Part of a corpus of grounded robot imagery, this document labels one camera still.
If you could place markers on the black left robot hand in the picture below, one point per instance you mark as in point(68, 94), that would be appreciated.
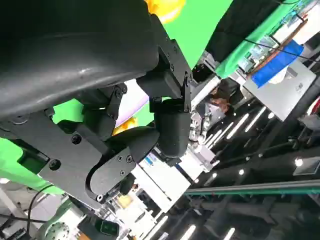
point(75, 50)

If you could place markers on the orange white toy bread roll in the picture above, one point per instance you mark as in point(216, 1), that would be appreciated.
point(168, 10)
point(125, 127)

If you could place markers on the lilac plate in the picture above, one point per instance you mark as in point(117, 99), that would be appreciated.
point(132, 102)

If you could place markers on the person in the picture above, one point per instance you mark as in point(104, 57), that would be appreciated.
point(130, 185)
point(222, 97)

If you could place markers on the green fabric sheet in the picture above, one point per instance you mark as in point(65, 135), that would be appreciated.
point(232, 60)

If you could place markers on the black curtain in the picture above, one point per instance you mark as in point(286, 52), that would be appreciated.
point(240, 22)

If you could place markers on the blue cloth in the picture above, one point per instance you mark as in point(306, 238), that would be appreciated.
point(275, 65)

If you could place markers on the grey machine box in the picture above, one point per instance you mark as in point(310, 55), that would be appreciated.
point(282, 92)

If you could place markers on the aluminium frame rail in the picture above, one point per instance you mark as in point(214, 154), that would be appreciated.
point(250, 188)

